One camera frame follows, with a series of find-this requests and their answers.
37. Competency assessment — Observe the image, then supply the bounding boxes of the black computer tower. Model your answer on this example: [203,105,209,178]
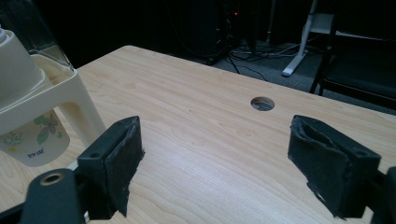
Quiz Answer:
[174,0,242,66]

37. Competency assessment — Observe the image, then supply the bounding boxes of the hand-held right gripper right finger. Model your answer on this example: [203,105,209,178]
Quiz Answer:
[287,114,382,219]

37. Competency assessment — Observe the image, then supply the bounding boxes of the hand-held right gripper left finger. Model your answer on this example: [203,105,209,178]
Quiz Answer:
[77,115,146,220]

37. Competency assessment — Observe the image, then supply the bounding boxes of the cream floral water pitcher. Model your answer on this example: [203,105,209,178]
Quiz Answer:
[0,0,107,168]

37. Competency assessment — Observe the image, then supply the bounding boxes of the black chair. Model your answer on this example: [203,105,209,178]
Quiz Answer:
[309,12,396,111]

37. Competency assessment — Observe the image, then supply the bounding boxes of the white desk leg stand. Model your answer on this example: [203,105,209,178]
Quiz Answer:
[281,0,335,77]

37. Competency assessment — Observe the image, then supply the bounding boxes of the black floor cables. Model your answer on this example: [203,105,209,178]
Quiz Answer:
[225,38,316,82]

